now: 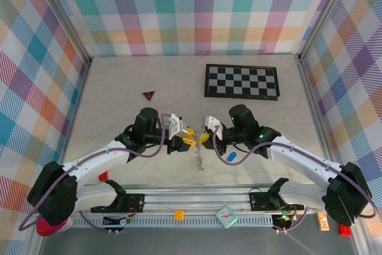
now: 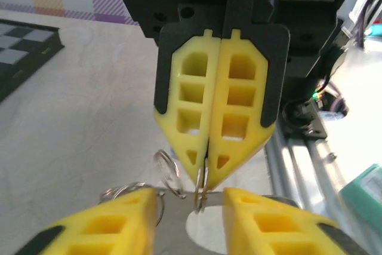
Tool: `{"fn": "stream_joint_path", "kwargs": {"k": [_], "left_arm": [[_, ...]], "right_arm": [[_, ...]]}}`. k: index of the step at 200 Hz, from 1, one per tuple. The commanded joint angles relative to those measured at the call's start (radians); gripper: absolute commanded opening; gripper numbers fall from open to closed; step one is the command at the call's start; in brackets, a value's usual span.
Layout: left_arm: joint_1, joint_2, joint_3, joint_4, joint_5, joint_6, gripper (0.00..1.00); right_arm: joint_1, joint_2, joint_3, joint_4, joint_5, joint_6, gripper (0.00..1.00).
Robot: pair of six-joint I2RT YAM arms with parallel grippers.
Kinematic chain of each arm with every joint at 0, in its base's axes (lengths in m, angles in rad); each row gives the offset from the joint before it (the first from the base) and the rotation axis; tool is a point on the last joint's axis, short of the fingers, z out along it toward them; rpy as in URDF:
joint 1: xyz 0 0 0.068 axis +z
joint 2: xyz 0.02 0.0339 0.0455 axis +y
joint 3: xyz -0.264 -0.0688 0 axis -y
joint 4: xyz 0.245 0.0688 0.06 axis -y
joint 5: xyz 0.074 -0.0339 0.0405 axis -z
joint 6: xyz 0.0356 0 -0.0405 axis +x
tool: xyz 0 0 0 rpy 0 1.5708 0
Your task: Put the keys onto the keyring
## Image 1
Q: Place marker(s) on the black red triangular token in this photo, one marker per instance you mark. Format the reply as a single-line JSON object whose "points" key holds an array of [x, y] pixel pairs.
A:
{"points": [[148, 95]]}

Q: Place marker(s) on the yellow toy brick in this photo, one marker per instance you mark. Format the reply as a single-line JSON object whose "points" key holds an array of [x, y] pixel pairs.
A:
{"points": [[180, 214]]}

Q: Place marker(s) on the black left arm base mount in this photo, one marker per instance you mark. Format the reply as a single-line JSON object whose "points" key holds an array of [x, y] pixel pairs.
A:
{"points": [[134, 202]]}

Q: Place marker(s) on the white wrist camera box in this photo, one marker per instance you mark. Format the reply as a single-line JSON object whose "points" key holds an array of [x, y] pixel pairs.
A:
{"points": [[212, 122], [176, 125]]}

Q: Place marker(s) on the aluminium frame post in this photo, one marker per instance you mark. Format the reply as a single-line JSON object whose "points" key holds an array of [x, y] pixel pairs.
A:
{"points": [[36, 246], [66, 17], [325, 13], [362, 243]]}

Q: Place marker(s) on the red toy brick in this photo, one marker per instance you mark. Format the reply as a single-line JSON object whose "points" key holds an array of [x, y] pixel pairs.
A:
{"points": [[345, 231]]}

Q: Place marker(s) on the aluminium side rail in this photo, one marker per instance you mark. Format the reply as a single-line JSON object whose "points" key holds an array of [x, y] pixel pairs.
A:
{"points": [[317, 117], [74, 117]]}

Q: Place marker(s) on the teal square clock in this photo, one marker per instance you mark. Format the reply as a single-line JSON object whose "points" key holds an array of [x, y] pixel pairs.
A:
{"points": [[226, 216]]}

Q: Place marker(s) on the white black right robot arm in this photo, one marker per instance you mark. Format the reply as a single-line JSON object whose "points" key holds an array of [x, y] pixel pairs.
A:
{"points": [[298, 153]]}

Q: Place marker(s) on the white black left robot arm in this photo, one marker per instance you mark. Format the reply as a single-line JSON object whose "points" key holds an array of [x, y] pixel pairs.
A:
{"points": [[98, 159]]}

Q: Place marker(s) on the small red block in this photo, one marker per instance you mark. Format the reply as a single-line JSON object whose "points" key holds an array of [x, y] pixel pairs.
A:
{"points": [[104, 176]]}

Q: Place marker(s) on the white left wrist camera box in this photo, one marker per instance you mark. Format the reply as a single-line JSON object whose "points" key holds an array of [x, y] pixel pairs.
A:
{"points": [[176, 125]]}

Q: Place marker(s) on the blue key tag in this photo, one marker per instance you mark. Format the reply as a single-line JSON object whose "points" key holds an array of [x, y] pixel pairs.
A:
{"points": [[231, 156]]}

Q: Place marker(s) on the pink dome lid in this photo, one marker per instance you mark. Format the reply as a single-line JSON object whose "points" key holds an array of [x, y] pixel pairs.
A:
{"points": [[50, 229]]}

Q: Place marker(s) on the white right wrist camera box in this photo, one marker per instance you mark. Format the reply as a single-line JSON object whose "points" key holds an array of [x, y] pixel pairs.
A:
{"points": [[212, 122]]}

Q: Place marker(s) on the black white chessboard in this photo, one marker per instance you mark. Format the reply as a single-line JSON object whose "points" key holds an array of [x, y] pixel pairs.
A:
{"points": [[241, 81]]}

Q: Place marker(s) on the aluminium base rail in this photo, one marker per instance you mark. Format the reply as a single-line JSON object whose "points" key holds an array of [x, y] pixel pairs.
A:
{"points": [[194, 199]]}

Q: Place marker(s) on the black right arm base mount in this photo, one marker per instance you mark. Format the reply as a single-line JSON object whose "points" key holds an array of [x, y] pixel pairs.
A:
{"points": [[259, 202]]}

